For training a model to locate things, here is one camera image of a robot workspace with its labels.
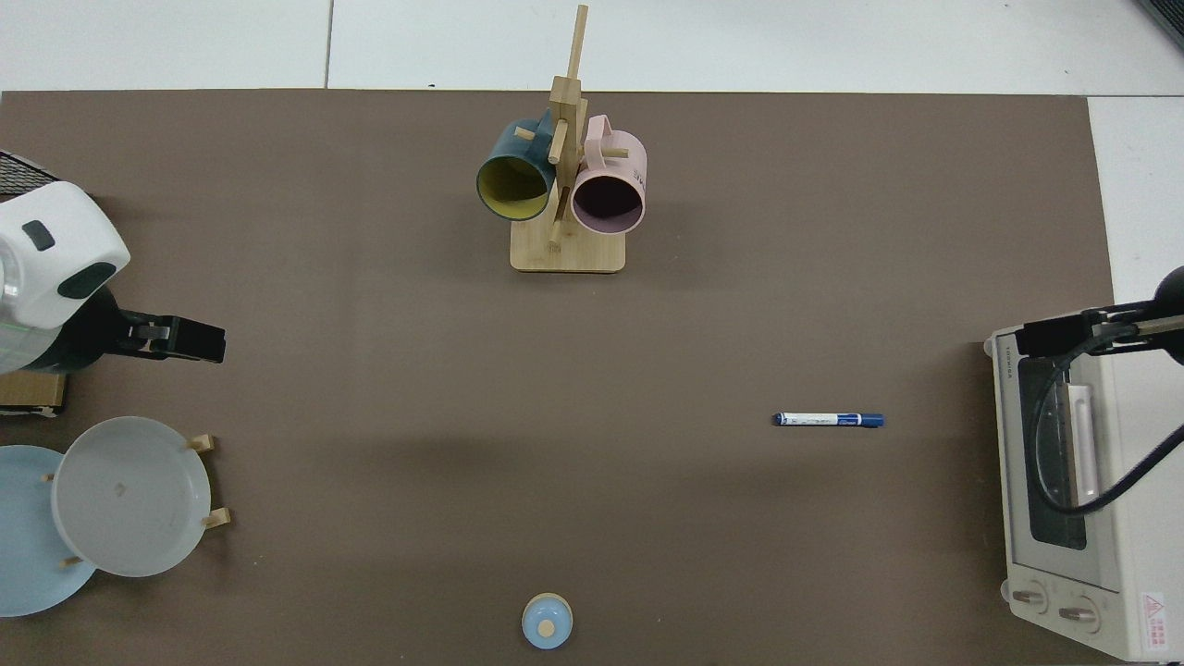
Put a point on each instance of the wooden cup stand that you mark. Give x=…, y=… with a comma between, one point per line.
x=568, y=245

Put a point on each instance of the dark ribbed panel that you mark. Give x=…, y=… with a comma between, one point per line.
x=1167, y=17

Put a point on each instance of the blue whiteboard marker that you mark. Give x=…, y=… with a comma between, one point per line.
x=828, y=420

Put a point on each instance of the dark teal cup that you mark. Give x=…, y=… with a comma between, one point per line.
x=504, y=153

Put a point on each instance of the pale toaster oven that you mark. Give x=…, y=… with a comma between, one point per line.
x=1138, y=518

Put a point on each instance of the pink cup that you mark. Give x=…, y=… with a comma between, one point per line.
x=615, y=166

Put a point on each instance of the light blue plate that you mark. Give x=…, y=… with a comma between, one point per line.
x=28, y=536

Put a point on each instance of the grey plate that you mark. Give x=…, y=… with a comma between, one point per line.
x=129, y=495

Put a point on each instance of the small blue round bell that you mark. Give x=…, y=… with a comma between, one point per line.
x=547, y=622

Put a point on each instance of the wooden plate rack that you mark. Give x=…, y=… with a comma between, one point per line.
x=217, y=519

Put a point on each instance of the brown table cloth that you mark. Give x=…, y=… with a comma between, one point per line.
x=462, y=416

